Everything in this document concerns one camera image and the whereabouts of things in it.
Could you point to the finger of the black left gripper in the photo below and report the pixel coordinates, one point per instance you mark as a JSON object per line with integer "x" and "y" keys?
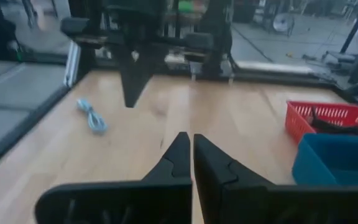
{"x": 129, "y": 81}
{"x": 141, "y": 74}

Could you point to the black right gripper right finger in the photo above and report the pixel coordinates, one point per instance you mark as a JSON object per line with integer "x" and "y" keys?
{"x": 244, "y": 202}

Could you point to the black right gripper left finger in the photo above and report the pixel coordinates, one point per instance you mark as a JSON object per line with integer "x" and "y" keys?
{"x": 154, "y": 199}

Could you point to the blue plastic bin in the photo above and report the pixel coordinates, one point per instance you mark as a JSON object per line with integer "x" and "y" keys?
{"x": 322, "y": 161}

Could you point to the red slotted plastic basket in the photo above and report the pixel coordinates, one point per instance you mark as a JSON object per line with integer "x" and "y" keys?
{"x": 292, "y": 121}

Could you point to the white floor fan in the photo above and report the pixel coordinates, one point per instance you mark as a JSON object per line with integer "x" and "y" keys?
{"x": 283, "y": 23}

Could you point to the silver aluminium post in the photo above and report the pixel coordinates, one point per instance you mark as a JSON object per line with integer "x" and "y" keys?
{"x": 71, "y": 65}

